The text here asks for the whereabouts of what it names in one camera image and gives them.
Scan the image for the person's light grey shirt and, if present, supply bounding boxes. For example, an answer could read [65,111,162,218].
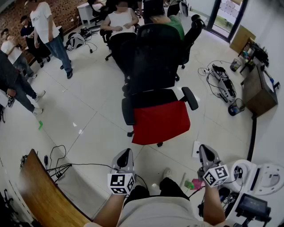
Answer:
[83,196,215,227]

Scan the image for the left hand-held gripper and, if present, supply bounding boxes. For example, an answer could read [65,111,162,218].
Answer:
[107,148,136,196]

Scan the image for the person's left forearm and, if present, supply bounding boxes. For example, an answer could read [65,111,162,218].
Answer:
[92,192,125,225]

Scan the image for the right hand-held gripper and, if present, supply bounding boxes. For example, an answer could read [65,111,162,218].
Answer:
[197,144,230,188]

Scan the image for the person's black trousers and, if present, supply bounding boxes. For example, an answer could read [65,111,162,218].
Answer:
[123,176,190,202]

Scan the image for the person's right forearm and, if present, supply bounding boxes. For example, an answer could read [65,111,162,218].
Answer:
[203,184,226,226]

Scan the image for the black monitor on stand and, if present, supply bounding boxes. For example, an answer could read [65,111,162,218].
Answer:
[234,192,272,223]

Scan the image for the black cable bundle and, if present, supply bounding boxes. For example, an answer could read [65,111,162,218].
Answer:
[45,145,113,184]

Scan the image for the wire mesh waste bin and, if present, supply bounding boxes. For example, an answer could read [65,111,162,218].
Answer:
[229,58,242,72]
[228,98,246,117]

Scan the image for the large white round device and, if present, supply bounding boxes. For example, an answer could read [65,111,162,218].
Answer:
[230,159,284,196]

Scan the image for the green cloth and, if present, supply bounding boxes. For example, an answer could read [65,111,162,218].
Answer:
[149,12,185,42]

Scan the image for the white power strip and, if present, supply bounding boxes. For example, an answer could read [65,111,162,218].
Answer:
[192,141,201,159]

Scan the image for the red cloth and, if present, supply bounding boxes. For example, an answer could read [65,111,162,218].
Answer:
[131,100,191,146]

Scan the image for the white desk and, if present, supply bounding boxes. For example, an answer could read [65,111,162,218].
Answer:
[76,2,99,25]

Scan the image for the black shelf rack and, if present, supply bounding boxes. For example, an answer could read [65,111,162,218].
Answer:
[238,37,270,74]

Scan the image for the black door frame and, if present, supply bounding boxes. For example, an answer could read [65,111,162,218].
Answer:
[206,0,249,43]

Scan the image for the wooden table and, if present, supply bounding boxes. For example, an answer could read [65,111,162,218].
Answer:
[18,148,92,227]

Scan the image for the white open electronics case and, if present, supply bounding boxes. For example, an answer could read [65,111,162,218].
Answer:
[205,63,237,104]

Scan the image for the person's white shoe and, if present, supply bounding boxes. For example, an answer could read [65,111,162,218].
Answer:
[162,167,173,180]

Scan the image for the pink packet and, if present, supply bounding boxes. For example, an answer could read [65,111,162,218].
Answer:
[191,178,206,190]

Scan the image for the cardboard sheet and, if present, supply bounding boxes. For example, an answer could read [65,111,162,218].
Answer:
[229,24,256,54]

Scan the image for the wooden cabinet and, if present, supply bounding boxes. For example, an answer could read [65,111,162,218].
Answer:
[241,65,279,118]

